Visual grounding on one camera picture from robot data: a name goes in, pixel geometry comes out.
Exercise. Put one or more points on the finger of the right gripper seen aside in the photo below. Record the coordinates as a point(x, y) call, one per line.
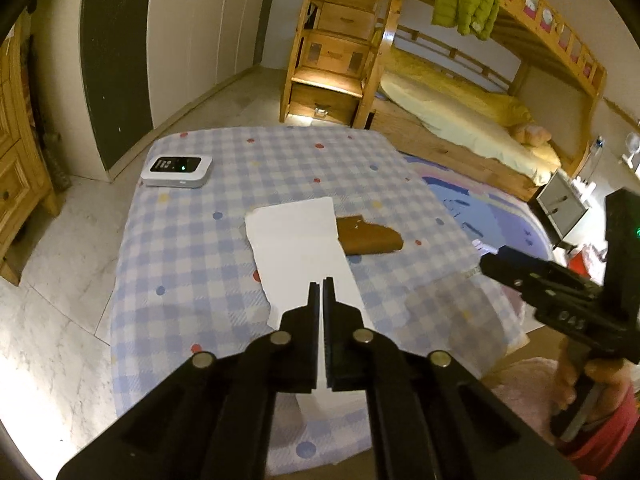
point(516, 269)

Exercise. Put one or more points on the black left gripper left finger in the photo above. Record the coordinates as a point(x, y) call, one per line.
point(211, 418)

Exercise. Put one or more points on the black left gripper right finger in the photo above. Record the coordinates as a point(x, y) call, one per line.
point(429, 417)

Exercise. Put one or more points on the brown cardboard piece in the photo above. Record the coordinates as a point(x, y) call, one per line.
point(359, 237)

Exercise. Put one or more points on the white paper sheet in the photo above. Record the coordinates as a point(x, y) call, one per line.
point(296, 244)

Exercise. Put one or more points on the right hand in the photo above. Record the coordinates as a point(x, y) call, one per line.
point(614, 376)

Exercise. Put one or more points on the rainbow oval rug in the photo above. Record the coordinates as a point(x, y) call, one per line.
point(487, 216)

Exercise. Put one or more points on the white nightstand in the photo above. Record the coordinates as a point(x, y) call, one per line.
point(558, 207)

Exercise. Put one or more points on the blue checked tablecloth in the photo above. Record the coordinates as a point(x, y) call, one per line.
point(214, 267)

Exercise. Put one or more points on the plush toy on bed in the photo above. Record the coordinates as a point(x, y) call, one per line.
point(530, 134)

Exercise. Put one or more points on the yellow bedding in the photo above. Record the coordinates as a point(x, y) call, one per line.
point(462, 113)

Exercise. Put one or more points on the wooden bunk bed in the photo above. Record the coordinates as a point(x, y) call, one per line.
point(532, 54)

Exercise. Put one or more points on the white router device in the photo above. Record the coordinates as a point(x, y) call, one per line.
point(177, 171)

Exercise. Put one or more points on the wooden cabinet with glass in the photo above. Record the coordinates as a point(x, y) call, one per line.
point(25, 182)

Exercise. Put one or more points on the wooden staircase drawers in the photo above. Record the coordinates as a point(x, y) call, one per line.
point(337, 59)

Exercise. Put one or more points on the white wardrobe with holes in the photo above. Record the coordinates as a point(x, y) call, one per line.
point(145, 63)

